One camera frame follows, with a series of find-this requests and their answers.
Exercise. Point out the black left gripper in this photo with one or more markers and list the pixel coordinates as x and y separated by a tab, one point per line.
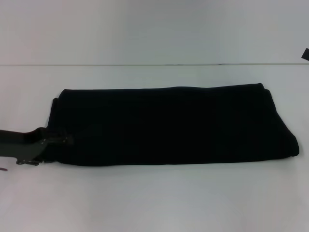
19	145

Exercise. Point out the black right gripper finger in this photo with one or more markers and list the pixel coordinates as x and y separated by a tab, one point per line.
305	54

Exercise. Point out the black t-shirt with white print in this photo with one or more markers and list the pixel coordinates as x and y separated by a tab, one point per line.
173	125

